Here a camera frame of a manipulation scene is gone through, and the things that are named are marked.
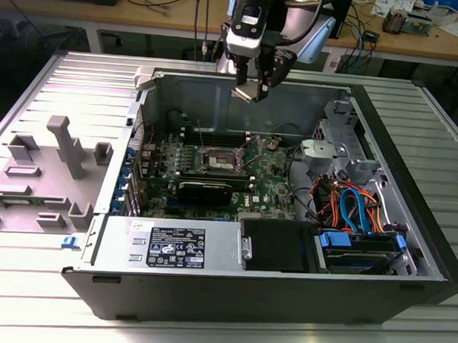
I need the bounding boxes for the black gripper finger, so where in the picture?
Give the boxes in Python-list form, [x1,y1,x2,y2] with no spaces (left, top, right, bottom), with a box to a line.
[232,54,251,88]
[254,46,298,106]

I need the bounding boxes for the silver CPU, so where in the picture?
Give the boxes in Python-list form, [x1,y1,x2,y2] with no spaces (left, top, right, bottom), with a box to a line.
[229,79,260,105]

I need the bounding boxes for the RAM slot with white clip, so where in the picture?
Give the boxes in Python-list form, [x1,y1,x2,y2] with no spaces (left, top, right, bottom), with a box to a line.
[181,134,251,143]
[182,125,251,134]

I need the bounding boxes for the RAM slot with black clip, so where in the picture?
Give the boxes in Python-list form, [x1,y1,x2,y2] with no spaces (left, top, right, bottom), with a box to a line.
[181,129,251,139]
[181,137,251,147]

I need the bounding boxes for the black upright tower box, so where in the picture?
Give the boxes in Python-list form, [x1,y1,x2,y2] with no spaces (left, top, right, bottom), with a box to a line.
[325,0,355,41]

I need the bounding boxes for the perforated metal drive cage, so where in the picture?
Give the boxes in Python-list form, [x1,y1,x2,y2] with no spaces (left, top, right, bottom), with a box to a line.
[311,98,387,175]

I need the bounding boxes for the grey corner fixture block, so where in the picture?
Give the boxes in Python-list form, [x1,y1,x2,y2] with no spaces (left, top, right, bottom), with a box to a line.
[134,65,159,93]

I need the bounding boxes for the green RAM stick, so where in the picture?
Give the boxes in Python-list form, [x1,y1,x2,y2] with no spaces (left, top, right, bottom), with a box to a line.
[177,170,254,190]

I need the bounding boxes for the green Dell motherboard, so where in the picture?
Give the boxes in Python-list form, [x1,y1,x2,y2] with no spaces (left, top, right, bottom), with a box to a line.
[136,129,306,225]

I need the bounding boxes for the white printed sheet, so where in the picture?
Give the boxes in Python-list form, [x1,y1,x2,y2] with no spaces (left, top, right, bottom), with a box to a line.
[372,0,397,16]

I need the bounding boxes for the metal heatsink cooler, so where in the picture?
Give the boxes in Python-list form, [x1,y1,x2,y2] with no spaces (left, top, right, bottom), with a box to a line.
[383,6,409,35]

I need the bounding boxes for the black graphics card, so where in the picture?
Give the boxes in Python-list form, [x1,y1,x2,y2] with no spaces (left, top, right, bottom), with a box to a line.
[175,179,234,207]

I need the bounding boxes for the grey electronic device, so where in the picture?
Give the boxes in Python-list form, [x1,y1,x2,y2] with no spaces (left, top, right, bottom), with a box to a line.
[404,4,437,36]

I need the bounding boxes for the wooden workbench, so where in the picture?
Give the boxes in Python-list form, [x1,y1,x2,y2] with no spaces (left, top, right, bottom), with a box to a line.
[0,0,458,71]

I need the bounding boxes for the grey parts rack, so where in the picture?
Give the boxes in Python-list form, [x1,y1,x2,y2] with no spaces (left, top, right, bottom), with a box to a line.
[0,112,117,238]

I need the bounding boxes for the hard disk in blue carrier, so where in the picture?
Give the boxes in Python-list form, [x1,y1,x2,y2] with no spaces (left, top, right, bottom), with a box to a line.
[313,227,409,278]

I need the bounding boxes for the dark office chair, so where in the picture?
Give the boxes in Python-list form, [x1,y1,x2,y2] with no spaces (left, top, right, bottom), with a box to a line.
[0,17,88,105]

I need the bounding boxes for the silver power supply unit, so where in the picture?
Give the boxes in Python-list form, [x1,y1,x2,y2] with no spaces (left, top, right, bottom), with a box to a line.
[81,213,246,275]

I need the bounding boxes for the black open PC case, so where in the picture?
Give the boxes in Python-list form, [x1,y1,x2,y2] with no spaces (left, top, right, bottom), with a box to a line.
[58,60,458,337]

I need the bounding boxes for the blue plastic clip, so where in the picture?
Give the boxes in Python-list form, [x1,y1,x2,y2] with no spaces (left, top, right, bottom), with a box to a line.
[60,234,80,250]

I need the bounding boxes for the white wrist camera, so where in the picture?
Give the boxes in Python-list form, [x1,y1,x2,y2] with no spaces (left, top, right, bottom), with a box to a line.
[224,2,268,61]

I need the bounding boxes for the black cable with white plug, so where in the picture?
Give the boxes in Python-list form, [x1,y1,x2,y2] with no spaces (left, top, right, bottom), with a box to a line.
[193,0,211,55]

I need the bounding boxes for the blue network cable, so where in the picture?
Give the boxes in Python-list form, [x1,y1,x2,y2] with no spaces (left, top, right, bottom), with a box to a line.
[349,23,369,74]

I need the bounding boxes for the silver bracket with round hole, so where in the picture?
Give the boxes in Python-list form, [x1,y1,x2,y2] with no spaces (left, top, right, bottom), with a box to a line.
[299,138,348,167]

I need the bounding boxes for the thick black cable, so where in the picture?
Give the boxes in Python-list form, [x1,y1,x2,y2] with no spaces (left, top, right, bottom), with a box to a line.
[282,145,326,225]

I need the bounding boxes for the thin red wire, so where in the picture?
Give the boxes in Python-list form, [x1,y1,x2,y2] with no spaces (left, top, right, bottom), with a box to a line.
[143,122,158,146]

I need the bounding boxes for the red orange power wires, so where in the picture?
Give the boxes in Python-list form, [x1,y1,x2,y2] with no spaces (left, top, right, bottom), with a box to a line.
[309,174,351,228]

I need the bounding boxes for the blue flat wire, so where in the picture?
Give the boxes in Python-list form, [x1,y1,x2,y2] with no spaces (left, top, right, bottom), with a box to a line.
[337,186,378,236]

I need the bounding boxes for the orange flat wire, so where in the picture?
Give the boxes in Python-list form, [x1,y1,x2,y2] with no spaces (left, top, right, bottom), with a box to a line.
[357,188,390,234]

